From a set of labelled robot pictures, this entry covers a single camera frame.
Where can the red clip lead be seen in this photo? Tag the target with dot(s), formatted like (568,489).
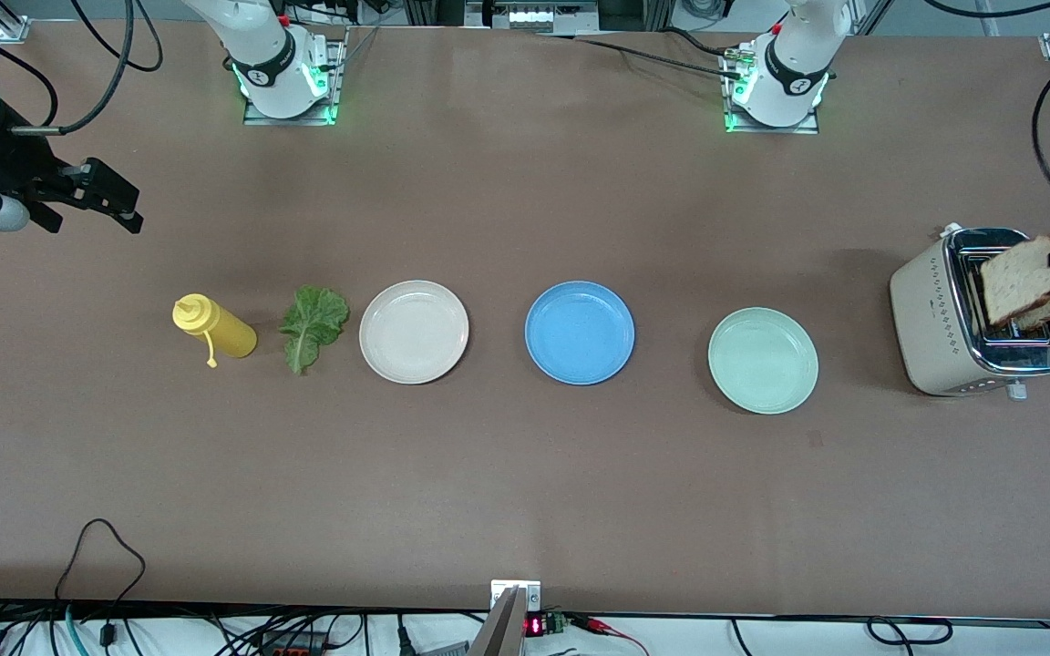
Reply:
(602,625)

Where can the red LED display module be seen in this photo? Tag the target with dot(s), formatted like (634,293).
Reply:
(536,626)

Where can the white lit device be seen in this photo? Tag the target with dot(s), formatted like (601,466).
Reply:
(534,16)

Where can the yellow mustard squeeze bottle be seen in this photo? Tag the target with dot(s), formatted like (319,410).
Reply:
(229,333)

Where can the beige chrome toaster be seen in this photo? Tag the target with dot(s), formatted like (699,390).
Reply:
(931,319)

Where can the mint green round plate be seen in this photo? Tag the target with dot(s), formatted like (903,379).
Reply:
(762,360)

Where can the silver camera mount bracket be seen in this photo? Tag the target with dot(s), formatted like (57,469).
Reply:
(534,597)

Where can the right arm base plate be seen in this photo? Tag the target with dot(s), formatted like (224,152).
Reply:
(288,120)

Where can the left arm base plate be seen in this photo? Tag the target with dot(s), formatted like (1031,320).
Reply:
(798,129)

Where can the beige round plate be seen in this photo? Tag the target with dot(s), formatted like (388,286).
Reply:
(414,333)

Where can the gray aluminium bar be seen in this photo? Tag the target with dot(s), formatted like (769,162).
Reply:
(502,629)

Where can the blue round plate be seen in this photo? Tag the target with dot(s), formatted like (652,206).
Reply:
(580,333)

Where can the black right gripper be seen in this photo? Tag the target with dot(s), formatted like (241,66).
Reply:
(4,157)

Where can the toasted bread slice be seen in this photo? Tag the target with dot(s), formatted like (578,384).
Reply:
(1049,314)
(1017,278)

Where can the green lettuce leaf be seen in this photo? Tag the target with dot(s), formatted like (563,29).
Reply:
(311,323)

